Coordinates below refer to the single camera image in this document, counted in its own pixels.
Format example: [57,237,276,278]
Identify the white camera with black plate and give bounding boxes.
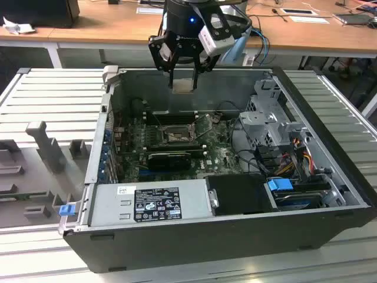
[197,12,236,57]

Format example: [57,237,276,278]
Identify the green RAM stick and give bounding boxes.
[0,192,48,203]

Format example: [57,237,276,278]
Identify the wooden desk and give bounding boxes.
[0,0,377,70]

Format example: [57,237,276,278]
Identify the blue disk carrier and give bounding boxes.
[266,177,295,196]

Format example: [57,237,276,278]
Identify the CPU socket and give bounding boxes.
[158,123,197,146]

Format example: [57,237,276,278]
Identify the white crumpled paper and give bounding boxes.
[2,16,37,35]

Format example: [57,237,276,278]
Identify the white paper sheet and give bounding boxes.
[289,15,332,25]

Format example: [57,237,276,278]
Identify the grey parts rack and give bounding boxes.
[0,120,92,228]

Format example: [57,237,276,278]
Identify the black plastic air shroud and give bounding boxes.
[204,173,279,216]

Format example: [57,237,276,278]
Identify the metal socket cover frame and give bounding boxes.
[190,113,216,140]

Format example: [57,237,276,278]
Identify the black graphics card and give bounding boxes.
[146,152,191,171]

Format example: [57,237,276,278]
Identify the black open PC case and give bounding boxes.
[57,65,377,274]

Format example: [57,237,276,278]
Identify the blue plastic case latch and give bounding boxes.
[58,205,75,218]

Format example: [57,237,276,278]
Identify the green motherboard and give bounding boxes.
[113,110,266,183]

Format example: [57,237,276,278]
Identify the grey notebook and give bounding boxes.
[332,13,373,27]

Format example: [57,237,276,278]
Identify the silver hard disk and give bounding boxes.
[272,190,326,211]

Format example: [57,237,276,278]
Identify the yellow red power wires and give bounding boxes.
[276,149,315,176]

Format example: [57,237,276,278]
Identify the silver CPU plate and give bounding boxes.
[171,78,196,95]

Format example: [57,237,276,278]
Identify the silver metal drive cage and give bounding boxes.
[237,78,313,154]

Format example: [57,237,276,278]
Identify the grey plastic case latch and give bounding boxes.
[102,65,120,87]

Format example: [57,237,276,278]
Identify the black RAM slot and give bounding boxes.
[145,110,201,118]
[147,140,201,149]
[145,116,201,125]
[146,146,207,154]

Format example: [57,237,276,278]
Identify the grey power supply unit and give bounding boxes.
[88,179,219,228]

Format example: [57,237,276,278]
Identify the black equipment box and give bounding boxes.
[0,0,81,29]

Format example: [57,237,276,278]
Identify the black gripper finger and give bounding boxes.
[148,34,176,90]
[192,54,221,90]

